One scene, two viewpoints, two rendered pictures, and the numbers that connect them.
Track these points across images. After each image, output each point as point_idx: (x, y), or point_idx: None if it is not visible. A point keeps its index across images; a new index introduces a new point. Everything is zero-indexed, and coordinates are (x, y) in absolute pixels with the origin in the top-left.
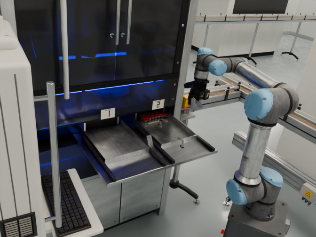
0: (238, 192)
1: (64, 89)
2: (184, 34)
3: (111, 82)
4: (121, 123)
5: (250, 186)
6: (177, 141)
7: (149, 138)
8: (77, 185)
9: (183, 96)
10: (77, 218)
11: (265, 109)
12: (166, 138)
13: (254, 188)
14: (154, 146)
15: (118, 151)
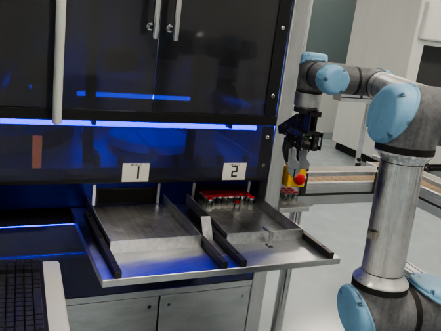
0: (357, 307)
1: (53, 105)
2: (286, 45)
3: (145, 113)
4: (163, 202)
5: (384, 295)
6: (261, 234)
7: (205, 222)
8: (52, 284)
9: (283, 163)
10: (27, 330)
11: (403, 114)
12: (243, 230)
13: (391, 301)
14: (215, 239)
15: (143, 237)
